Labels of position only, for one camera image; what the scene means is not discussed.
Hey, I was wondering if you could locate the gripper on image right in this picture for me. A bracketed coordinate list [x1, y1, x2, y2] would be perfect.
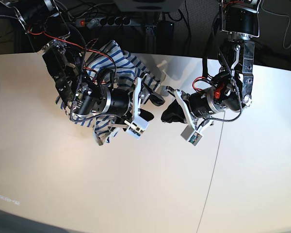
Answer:
[161, 87, 227, 123]

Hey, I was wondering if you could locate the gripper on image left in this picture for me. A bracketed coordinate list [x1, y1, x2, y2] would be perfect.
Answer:
[97, 83, 164, 121]

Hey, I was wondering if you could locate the blue white striped T-shirt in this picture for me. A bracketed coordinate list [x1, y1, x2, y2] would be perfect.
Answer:
[55, 40, 161, 146]

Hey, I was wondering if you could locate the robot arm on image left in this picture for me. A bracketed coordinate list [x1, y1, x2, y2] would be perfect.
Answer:
[0, 0, 164, 123]

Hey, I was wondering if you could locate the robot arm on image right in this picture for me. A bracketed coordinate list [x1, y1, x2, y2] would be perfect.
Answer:
[161, 0, 261, 126]

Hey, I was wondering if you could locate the aluminium profile stand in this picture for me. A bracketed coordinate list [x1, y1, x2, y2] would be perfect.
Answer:
[130, 20, 175, 53]

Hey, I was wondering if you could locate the grey box under table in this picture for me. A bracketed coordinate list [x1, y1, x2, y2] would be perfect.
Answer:
[114, 0, 184, 12]

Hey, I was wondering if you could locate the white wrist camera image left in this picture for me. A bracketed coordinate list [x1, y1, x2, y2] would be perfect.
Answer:
[109, 77, 150, 140]

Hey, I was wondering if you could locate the black power strip red switch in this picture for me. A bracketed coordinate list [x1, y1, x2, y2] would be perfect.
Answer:
[75, 17, 133, 29]

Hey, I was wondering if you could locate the white cable on floor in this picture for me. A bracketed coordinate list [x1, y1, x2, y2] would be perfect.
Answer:
[260, 0, 291, 49]

